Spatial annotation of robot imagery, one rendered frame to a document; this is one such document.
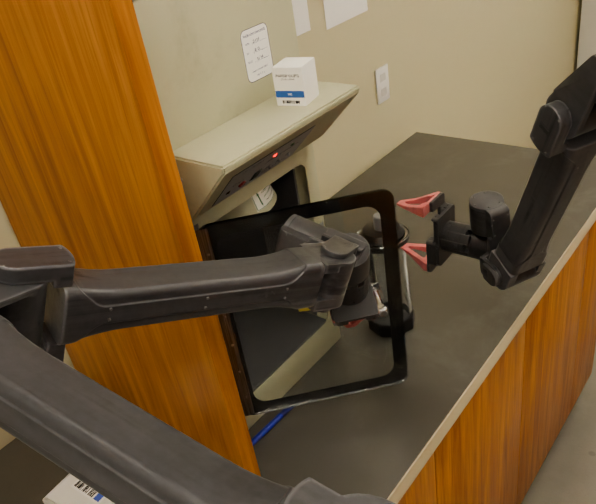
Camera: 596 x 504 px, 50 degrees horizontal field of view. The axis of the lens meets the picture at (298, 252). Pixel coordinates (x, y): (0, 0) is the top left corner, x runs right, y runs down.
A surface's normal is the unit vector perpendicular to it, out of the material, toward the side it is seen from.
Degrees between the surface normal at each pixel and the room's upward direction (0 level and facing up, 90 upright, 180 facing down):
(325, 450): 0
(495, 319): 0
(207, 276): 25
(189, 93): 90
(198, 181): 90
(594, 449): 0
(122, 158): 90
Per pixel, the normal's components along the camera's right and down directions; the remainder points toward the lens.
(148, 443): 0.22, -0.87
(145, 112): 0.78, 0.23
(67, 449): -0.44, 0.26
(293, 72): -0.41, 0.54
